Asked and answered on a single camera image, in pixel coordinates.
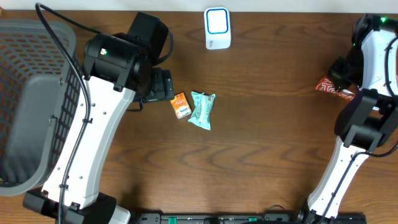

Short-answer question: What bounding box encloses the orange snack bar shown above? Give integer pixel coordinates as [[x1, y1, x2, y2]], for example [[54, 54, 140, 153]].
[[315, 76, 356, 101]]

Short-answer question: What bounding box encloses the teal snack wrapper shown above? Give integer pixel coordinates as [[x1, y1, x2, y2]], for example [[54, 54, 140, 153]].
[[188, 91, 216, 131]]

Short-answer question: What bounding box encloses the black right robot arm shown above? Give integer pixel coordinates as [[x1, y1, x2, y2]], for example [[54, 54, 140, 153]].
[[296, 14, 397, 223]]

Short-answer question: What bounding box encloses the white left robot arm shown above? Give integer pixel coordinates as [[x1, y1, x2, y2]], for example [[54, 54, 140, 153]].
[[23, 12, 174, 223]]

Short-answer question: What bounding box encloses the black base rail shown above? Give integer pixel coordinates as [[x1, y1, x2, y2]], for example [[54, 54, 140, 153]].
[[129, 212, 367, 224]]

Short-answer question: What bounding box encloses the white barcode scanner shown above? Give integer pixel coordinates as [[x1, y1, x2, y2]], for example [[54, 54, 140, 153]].
[[203, 7, 231, 50]]

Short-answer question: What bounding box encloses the grey plastic basket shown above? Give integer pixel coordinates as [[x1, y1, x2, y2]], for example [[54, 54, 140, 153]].
[[1, 19, 80, 196]]

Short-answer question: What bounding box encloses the small orange white box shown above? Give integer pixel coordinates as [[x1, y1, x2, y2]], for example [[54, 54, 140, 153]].
[[170, 93, 192, 119]]

